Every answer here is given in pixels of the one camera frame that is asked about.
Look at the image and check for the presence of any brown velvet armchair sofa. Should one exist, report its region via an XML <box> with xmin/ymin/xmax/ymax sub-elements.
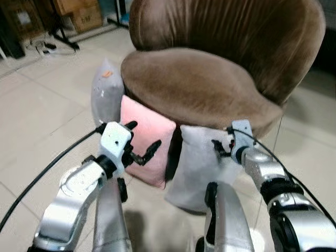
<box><xmin>120</xmin><ymin>0</ymin><xmax>327</xmax><ymax>140</ymax></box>

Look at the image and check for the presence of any white power strip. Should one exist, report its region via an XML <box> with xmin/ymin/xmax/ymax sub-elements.
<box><xmin>33</xmin><ymin>40</ymin><xmax>59</xmax><ymax>56</ymax></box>

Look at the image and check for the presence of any pink plush pillow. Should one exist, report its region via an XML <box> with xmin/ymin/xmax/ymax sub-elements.
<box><xmin>119</xmin><ymin>95</ymin><xmax>177</xmax><ymax>188</ymax></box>

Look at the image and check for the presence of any grey pillow with orange mark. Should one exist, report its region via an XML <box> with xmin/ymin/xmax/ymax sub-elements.
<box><xmin>91</xmin><ymin>58</ymin><xmax>125</xmax><ymax>125</ymax></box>

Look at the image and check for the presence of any black tripod stand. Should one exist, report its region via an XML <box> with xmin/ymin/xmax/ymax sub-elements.
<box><xmin>46</xmin><ymin>0</ymin><xmax>81</xmax><ymax>52</ymax></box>

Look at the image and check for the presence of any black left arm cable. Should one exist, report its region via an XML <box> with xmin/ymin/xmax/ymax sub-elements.
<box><xmin>0</xmin><ymin>124</ymin><xmax>107</xmax><ymax>233</ymax></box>

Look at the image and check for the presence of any wide brown cardboard box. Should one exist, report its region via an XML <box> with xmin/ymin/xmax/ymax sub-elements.
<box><xmin>52</xmin><ymin>0</ymin><xmax>101</xmax><ymax>16</ymax></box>

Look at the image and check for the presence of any light grey plush pillow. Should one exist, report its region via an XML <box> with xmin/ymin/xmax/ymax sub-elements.
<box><xmin>164</xmin><ymin>125</ymin><xmax>261</xmax><ymax>213</ymax></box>

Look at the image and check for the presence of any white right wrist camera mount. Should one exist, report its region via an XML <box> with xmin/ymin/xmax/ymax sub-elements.
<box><xmin>230</xmin><ymin>119</ymin><xmax>254</xmax><ymax>152</ymax></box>

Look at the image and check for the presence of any small brown cardboard box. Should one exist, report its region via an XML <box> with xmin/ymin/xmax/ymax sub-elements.
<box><xmin>68</xmin><ymin>5</ymin><xmax>104</xmax><ymax>34</ymax></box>

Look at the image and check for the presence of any thin black metal stand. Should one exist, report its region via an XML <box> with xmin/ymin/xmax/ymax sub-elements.
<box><xmin>107</xmin><ymin>0</ymin><xmax>130</xmax><ymax>30</ymax></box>

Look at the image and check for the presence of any silver left robot leg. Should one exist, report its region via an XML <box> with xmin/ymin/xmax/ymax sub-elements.
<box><xmin>92</xmin><ymin>177</ymin><xmax>133</xmax><ymax>252</ymax></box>

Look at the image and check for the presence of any silver right robot leg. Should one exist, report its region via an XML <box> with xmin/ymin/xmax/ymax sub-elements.
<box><xmin>196</xmin><ymin>182</ymin><xmax>256</xmax><ymax>252</ymax></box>

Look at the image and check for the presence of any dark cardboard box with label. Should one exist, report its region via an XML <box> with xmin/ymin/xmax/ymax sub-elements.
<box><xmin>0</xmin><ymin>0</ymin><xmax>47</xmax><ymax>40</ymax></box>

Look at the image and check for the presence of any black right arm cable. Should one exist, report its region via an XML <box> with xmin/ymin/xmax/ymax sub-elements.
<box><xmin>240</xmin><ymin>128</ymin><xmax>336</xmax><ymax>227</ymax></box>

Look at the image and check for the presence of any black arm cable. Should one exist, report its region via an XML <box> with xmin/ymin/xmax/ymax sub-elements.
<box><xmin>240</xmin><ymin>128</ymin><xmax>336</xmax><ymax>227</ymax></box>
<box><xmin>0</xmin><ymin>124</ymin><xmax>107</xmax><ymax>233</ymax></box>

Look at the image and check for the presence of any silver robot leg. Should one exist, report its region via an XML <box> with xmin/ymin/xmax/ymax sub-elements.
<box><xmin>196</xmin><ymin>182</ymin><xmax>256</xmax><ymax>252</ymax></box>
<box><xmin>92</xmin><ymin>177</ymin><xmax>133</xmax><ymax>252</ymax></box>

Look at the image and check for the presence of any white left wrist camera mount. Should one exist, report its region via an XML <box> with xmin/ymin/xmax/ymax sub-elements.
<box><xmin>98</xmin><ymin>121</ymin><xmax>133</xmax><ymax>169</ymax></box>

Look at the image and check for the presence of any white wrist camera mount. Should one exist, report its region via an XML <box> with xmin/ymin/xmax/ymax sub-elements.
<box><xmin>230</xmin><ymin>119</ymin><xmax>254</xmax><ymax>152</ymax></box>
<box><xmin>98</xmin><ymin>121</ymin><xmax>133</xmax><ymax>169</ymax></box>

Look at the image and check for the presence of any dark furniture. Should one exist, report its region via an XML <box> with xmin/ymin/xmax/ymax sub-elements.
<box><xmin>309</xmin><ymin>25</ymin><xmax>336</xmax><ymax>75</ymax></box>

